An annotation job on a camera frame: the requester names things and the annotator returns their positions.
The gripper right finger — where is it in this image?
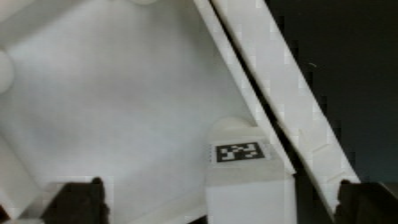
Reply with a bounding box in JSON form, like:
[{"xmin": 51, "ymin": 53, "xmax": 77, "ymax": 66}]
[{"xmin": 333, "ymin": 180, "xmax": 398, "ymax": 224}]

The white table leg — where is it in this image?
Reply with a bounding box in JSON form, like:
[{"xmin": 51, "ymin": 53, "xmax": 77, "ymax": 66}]
[{"xmin": 204, "ymin": 117, "xmax": 296, "ymax": 224}]

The white square tabletop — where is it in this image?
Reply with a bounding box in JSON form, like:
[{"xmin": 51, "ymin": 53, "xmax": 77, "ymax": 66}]
[{"xmin": 0, "ymin": 0, "xmax": 298, "ymax": 224}]

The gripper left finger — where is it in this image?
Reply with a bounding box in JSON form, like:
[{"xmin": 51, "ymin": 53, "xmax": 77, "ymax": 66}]
[{"xmin": 40, "ymin": 177, "xmax": 109, "ymax": 224}]

